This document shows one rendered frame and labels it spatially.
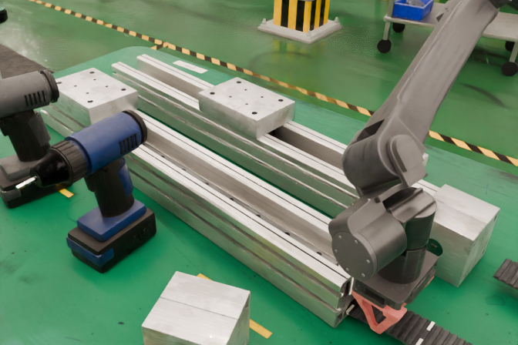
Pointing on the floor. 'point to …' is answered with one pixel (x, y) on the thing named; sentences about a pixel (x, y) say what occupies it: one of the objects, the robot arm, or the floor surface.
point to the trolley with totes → (503, 23)
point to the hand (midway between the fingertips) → (386, 314)
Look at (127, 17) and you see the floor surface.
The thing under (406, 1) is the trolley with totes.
